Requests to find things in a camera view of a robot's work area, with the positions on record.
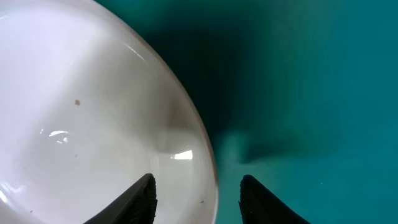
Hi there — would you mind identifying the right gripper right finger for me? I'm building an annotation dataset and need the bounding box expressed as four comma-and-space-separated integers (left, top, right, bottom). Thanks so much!
239, 175, 309, 224

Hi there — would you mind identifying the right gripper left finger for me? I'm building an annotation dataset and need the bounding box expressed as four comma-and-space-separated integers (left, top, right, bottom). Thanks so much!
84, 173, 157, 224

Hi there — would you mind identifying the large white plate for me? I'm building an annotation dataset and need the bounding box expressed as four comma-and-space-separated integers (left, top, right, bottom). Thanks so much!
1, 1, 218, 223

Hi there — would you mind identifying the teal plastic tray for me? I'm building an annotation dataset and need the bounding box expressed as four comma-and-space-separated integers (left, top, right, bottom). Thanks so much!
101, 0, 397, 223

